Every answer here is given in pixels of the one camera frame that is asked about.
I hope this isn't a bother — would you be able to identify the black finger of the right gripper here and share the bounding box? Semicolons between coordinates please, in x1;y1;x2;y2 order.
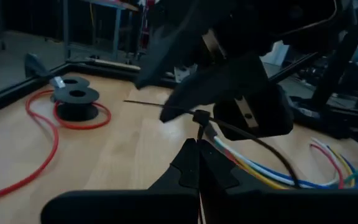
160;57;272;123
135;0;217;90

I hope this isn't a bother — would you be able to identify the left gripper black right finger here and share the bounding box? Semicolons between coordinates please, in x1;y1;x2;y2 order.
201;139;358;224

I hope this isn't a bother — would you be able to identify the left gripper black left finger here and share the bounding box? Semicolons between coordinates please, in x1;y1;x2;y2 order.
40;138;201;224

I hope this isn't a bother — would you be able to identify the black zip tie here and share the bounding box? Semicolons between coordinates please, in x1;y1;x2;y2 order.
122;99;301;189

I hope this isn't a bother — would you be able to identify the white wire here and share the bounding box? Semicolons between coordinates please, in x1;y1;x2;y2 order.
213;136;341;187

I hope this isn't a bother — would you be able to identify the blue wire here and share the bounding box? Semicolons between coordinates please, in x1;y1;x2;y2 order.
247;155;358;190

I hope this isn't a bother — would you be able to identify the red wire in bundle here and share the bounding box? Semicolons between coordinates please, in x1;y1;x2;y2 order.
222;142;346;190

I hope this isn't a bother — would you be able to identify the black wire spool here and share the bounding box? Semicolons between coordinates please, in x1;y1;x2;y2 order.
53;86;101;123

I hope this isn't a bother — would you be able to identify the long red spool wire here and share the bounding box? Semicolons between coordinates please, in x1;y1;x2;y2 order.
0;88;112;202

